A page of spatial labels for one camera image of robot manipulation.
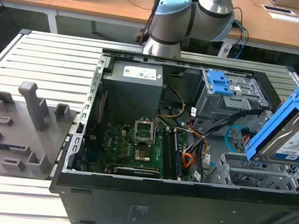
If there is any white paper sheet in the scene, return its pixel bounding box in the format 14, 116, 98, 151
267, 12, 299, 25

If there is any grey power supply unit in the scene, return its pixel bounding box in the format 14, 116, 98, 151
97, 59, 169, 124

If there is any silver laptop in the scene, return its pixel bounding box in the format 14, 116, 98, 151
272, 0, 299, 10

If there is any grey metal disk bay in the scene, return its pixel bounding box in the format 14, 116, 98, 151
208, 150, 299, 194

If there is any yellow black wire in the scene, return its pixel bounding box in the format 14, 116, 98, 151
156, 85, 188, 121

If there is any hard disk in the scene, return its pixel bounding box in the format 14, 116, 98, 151
243, 63, 299, 170

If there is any white power strip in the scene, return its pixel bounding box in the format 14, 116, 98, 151
217, 42, 232, 59

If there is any white sheet with black strip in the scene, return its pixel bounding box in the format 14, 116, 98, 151
260, 4, 294, 15

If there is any grey metal drive cage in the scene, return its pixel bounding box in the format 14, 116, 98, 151
192, 68, 274, 135

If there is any grey plastic parts rack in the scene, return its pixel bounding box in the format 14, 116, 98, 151
0, 78, 81, 183

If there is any red orange disk wire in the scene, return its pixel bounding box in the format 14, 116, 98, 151
240, 126, 251, 151

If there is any black PC case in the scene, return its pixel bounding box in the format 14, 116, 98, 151
45, 43, 299, 224

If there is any black expansion card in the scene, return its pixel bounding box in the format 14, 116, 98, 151
112, 165, 163, 179

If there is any orange wire bundle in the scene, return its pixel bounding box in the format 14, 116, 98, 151
180, 136, 210, 173

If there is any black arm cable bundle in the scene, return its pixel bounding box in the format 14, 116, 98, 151
143, 0, 168, 45

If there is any green motherboard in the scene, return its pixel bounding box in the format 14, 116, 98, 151
82, 118, 205, 184

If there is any metal socket cover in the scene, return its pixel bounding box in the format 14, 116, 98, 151
132, 118, 157, 147

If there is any RAM stick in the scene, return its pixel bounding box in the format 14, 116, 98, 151
169, 131, 187, 176

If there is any blue network cable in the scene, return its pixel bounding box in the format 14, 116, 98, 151
230, 18, 252, 60

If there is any blue plastic drive latch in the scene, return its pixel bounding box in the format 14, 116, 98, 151
205, 69, 237, 97

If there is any black RAM slot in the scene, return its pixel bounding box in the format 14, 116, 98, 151
157, 128, 178, 180

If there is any blue disk wire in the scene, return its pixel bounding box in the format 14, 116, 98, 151
222, 124, 248, 157

